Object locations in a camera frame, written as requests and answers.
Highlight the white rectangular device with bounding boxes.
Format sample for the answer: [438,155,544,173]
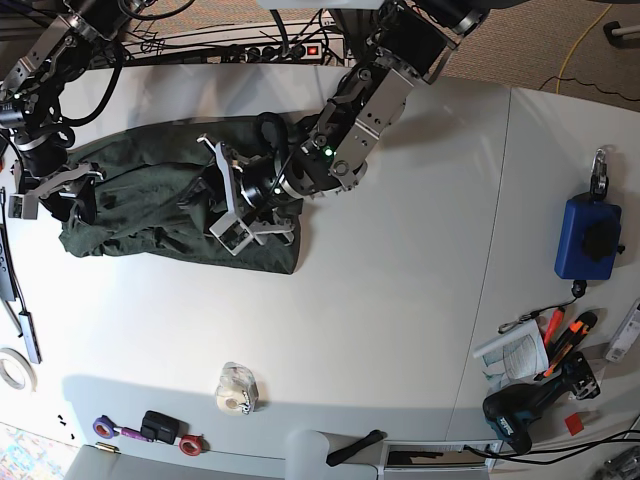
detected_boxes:
[604,300,639,363]

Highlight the red tape roll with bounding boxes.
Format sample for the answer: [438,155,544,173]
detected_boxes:
[179,435,204,457]

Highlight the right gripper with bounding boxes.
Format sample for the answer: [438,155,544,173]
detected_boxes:
[8,140,106,225]

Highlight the white tape roll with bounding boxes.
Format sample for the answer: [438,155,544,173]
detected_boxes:
[0,348,37,393]

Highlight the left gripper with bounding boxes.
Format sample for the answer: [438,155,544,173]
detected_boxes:
[177,134,295,256]

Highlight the yellow cable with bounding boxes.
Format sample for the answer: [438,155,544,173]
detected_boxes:
[555,0,619,94]

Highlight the grey usb hub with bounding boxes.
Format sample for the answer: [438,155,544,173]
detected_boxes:
[18,311,42,364]

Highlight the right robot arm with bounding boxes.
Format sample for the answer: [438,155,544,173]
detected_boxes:
[1,1,192,224]

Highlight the dark green t-shirt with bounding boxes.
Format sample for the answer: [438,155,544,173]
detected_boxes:
[59,113,301,275]

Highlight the clear tape rolls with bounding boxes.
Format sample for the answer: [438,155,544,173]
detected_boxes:
[215,362,259,416]

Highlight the black action camera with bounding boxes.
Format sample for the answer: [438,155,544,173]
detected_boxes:
[140,410,180,445]

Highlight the black strap handle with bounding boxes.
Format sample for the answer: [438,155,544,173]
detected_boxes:
[326,430,386,467]

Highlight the red square sticker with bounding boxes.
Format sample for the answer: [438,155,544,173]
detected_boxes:
[564,413,584,436]

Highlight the orange black utility knife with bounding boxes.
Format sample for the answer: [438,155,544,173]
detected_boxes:
[534,311,598,382]

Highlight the dark teal cordless drill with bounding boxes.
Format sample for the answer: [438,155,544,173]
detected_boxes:
[482,352,601,455]

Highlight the black power strip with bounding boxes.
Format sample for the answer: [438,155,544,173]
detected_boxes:
[219,42,324,65]

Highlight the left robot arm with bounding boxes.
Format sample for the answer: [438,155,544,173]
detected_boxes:
[178,1,505,256]

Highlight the purple tape roll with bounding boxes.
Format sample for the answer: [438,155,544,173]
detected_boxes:
[92,415,118,439]

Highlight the rolled paper sheet with drawing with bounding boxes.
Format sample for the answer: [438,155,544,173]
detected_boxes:
[473,320,549,390]

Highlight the blue box with black knob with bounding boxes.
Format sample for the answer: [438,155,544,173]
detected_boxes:
[553,148,627,301]

